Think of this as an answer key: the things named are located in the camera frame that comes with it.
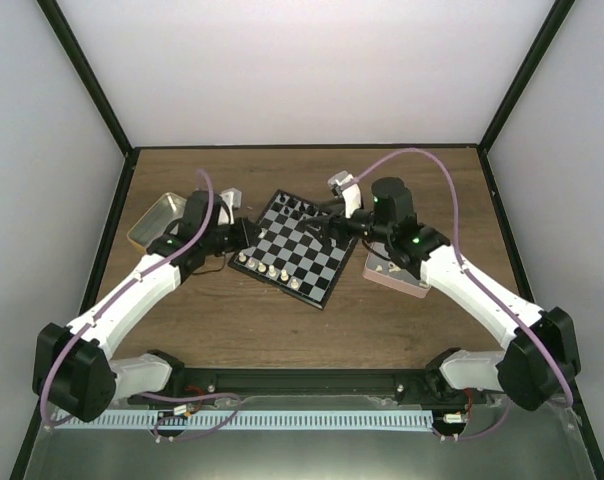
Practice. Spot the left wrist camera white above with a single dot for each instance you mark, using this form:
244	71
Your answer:
232	199

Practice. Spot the black white chess board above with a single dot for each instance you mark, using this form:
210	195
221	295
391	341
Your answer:
286	247

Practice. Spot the pink metal tin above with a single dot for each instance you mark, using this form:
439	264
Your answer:
402	281

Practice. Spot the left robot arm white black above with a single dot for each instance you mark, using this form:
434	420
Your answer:
74	367

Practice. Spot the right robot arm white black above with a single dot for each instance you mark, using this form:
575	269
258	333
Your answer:
538	356

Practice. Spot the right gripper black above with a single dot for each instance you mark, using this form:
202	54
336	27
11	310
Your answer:
329	222

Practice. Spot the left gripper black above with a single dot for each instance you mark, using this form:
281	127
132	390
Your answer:
247	240

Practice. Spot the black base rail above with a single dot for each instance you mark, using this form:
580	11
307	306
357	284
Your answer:
407	386

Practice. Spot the black chess pieces row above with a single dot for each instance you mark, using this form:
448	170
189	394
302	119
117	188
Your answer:
287	208

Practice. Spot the yellow metal tin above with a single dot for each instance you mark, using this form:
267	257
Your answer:
168	207

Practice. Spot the white chess pieces in tin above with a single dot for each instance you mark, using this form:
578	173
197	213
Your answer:
387	268

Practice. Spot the light blue slotted cable duct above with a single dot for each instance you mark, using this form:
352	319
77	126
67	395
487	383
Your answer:
384	420

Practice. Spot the metal front plate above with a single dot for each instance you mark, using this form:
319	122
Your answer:
499	442

